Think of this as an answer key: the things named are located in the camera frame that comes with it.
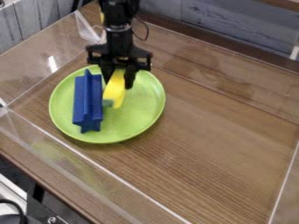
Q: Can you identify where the yellow blue tin can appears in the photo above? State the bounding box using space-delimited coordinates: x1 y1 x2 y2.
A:
99 8 105 24

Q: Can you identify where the black cable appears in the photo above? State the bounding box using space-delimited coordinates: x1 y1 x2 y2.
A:
0 199 28 224

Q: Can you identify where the clear acrylic corner bracket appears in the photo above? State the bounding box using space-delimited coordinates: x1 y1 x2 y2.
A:
73 10 107 44

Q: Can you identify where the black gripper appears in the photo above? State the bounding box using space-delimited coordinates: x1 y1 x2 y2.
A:
85 44 153 89

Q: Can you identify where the yellow toy banana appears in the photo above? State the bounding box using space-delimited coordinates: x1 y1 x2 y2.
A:
103 69 125 109

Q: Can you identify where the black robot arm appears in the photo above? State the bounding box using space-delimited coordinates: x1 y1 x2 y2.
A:
85 0 153 89

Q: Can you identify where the clear acrylic tray wall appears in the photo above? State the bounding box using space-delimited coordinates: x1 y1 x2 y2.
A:
0 14 299 224

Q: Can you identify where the green plate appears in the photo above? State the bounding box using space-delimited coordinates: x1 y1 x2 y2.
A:
49 66 165 144

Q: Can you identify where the blue star-shaped block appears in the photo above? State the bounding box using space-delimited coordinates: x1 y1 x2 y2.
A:
72 69 103 133

